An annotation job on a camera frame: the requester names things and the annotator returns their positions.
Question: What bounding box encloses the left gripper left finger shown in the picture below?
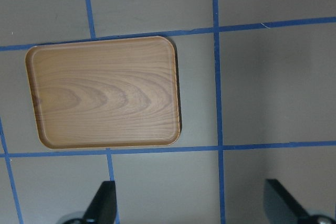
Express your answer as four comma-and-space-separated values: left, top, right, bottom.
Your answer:
83, 181, 117, 224

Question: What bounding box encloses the wooden tray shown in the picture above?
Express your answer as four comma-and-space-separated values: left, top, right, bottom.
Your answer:
25, 36, 182, 150

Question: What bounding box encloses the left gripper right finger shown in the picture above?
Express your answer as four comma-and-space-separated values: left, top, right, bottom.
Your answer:
264, 179, 311, 224

